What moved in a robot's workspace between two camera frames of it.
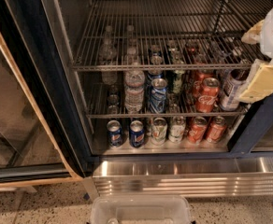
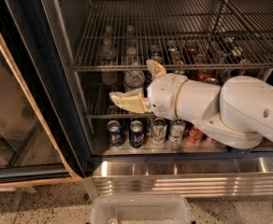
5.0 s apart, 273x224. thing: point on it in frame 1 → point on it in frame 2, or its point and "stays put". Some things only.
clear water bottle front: [135, 82] stays put
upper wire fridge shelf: [169, 33] stays put
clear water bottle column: [107, 59] stays put
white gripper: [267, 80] → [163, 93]
